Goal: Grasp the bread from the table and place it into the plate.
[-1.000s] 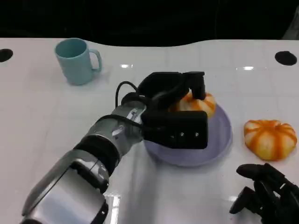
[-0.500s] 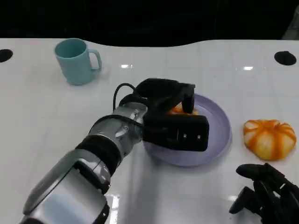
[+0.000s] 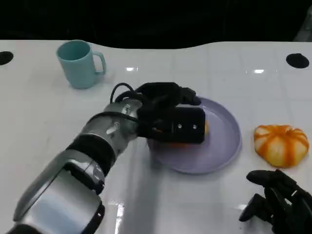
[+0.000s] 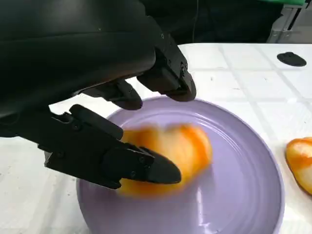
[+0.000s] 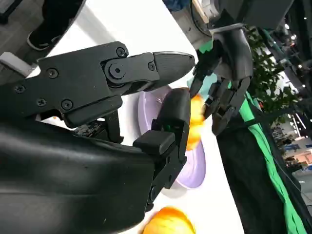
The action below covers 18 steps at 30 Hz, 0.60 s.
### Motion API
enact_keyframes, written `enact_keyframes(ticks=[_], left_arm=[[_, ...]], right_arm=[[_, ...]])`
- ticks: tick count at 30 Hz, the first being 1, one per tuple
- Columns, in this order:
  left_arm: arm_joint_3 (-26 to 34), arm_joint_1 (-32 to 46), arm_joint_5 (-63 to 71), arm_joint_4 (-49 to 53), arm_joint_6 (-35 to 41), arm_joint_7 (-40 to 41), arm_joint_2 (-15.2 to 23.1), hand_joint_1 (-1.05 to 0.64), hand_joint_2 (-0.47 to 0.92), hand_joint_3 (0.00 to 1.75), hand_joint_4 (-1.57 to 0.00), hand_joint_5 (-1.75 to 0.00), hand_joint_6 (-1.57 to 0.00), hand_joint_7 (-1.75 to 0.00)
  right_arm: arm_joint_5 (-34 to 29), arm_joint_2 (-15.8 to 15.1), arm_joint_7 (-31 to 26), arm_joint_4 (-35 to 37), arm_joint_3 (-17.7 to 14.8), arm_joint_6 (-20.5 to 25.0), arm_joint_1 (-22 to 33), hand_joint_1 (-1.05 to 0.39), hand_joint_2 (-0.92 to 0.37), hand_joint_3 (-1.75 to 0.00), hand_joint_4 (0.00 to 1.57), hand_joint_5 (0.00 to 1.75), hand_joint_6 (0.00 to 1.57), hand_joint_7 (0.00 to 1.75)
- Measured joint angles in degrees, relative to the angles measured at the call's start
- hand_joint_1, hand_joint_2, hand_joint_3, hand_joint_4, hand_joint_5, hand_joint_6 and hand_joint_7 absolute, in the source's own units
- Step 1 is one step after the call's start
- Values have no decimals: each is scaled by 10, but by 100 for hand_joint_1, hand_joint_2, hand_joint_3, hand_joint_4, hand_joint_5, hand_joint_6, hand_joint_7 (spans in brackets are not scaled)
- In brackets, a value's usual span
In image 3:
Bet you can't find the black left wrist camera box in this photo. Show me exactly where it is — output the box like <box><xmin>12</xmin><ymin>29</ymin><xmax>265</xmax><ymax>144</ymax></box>
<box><xmin>150</xmin><ymin>106</ymin><xmax>207</xmax><ymax>145</ymax></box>

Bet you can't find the black cloth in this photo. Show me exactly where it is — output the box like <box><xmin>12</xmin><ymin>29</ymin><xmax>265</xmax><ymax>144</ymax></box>
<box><xmin>0</xmin><ymin>0</ymin><xmax>312</xmax><ymax>49</ymax></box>

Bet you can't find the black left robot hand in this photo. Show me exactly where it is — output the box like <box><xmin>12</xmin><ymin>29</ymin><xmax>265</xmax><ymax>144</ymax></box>
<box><xmin>135</xmin><ymin>82</ymin><xmax>202</xmax><ymax>139</ymax></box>

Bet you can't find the pale green mug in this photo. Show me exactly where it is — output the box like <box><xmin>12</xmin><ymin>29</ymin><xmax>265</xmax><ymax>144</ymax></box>
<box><xmin>56</xmin><ymin>40</ymin><xmax>107</xmax><ymax>90</ymax></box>

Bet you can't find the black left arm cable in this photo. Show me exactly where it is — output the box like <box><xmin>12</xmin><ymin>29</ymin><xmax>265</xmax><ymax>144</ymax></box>
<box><xmin>111</xmin><ymin>82</ymin><xmax>145</xmax><ymax>122</ymax></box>

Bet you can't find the lilac plate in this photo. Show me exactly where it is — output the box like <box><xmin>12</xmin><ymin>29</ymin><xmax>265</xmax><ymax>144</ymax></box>
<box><xmin>147</xmin><ymin>97</ymin><xmax>242</xmax><ymax>175</ymax></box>

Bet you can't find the orange and white bread roll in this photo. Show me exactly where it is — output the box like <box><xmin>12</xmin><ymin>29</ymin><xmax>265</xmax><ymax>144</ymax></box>
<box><xmin>156</xmin><ymin>120</ymin><xmax>210</xmax><ymax>149</ymax></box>
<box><xmin>253</xmin><ymin>124</ymin><xmax>310</xmax><ymax>169</ymax></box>

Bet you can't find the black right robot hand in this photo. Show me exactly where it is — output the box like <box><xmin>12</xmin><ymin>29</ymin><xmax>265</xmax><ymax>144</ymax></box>
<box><xmin>238</xmin><ymin>169</ymin><xmax>312</xmax><ymax>234</ymax></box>

